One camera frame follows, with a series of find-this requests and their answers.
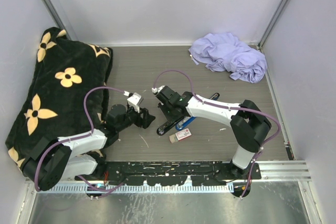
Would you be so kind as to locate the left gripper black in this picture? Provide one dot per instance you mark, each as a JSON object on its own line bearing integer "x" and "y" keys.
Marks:
{"x": 144, "y": 121}

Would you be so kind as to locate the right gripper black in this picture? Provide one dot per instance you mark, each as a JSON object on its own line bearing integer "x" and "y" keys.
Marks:
{"x": 169, "y": 117}

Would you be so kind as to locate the black stapler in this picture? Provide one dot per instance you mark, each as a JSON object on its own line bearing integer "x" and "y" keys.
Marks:
{"x": 165, "y": 127}

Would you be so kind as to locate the blue stapler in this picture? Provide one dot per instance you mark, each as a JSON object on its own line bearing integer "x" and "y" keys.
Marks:
{"x": 184, "y": 123}

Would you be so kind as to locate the red white staple box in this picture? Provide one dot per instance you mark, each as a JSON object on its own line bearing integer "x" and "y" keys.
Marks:
{"x": 180, "y": 135}

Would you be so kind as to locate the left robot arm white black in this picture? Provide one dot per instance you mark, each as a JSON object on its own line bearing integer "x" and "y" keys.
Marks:
{"x": 56, "y": 158}

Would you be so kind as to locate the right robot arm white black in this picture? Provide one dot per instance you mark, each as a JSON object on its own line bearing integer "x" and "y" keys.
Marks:
{"x": 249, "y": 125}

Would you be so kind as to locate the lavender crumpled cloth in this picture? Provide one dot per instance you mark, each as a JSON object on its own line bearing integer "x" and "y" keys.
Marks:
{"x": 225, "y": 52}

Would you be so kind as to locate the black floral blanket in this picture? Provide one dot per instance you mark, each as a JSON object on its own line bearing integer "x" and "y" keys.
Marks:
{"x": 67, "y": 95}

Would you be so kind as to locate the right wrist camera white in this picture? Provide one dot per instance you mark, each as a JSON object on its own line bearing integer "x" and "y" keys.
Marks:
{"x": 155, "y": 90}

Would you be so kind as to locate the white cable duct strip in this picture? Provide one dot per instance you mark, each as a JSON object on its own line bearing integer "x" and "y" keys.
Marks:
{"x": 126, "y": 189}

